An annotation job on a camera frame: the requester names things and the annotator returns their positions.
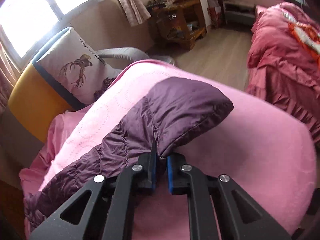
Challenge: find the pink quilted bedspread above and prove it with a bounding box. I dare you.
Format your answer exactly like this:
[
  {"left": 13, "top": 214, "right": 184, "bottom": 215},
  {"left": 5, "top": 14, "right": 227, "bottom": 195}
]
[{"left": 19, "top": 60, "right": 316, "bottom": 233}]

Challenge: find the grey yellow blue headboard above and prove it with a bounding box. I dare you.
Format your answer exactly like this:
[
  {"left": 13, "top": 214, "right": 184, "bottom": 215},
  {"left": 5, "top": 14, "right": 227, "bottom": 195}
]
[{"left": 7, "top": 26, "right": 86, "bottom": 143}]

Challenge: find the window with bright light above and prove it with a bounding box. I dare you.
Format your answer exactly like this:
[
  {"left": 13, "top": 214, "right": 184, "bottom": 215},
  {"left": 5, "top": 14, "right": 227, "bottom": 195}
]
[{"left": 1, "top": 0, "right": 103, "bottom": 69}]

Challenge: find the wooden desk with shelves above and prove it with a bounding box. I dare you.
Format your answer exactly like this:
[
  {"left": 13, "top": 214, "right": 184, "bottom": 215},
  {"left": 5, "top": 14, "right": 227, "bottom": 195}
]
[{"left": 150, "top": 0, "right": 207, "bottom": 50}]

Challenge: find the purple quilted down jacket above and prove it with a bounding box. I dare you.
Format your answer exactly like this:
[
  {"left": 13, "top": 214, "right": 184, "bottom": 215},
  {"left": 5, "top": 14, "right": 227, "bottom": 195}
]
[{"left": 24, "top": 77, "right": 234, "bottom": 230}]

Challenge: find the grey ironing board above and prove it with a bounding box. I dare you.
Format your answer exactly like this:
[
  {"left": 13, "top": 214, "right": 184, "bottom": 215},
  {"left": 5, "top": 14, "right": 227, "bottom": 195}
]
[{"left": 96, "top": 47, "right": 175, "bottom": 70}]

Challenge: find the white deer print pillow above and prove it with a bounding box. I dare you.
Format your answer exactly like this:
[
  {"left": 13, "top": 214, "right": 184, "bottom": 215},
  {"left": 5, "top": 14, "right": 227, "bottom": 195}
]
[{"left": 37, "top": 28, "right": 121, "bottom": 105}]

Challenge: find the pink floral curtain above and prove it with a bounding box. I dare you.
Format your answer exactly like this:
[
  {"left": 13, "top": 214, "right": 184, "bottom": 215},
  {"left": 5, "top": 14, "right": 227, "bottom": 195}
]
[{"left": 118, "top": 0, "right": 151, "bottom": 27}]

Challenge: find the red ruffled bed cover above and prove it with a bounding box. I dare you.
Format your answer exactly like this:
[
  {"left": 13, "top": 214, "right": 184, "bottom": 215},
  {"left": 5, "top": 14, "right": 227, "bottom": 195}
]
[{"left": 246, "top": 2, "right": 319, "bottom": 146}]

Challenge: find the white cabinet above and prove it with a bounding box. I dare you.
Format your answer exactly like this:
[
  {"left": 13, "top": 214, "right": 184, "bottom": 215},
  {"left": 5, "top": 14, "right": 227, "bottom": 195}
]
[{"left": 200, "top": 0, "right": 211, "bottom": 29}]

